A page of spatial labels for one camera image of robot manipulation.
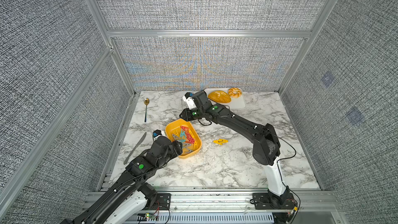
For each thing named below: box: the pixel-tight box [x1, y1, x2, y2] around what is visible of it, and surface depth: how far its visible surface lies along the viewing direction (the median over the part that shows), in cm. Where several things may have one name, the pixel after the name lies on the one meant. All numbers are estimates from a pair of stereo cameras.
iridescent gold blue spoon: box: [144, 97, 150, 123], surface depth 115 cm
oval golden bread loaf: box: [207, 90, 232, 104], surface depth 115 cm
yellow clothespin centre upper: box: [213, 138, 229, 145], surface depth 96 cm
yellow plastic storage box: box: [165, 118, 203, 159], surface depth 97 cm
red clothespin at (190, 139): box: [185, 131, 195, 144], surface depth 97 cm
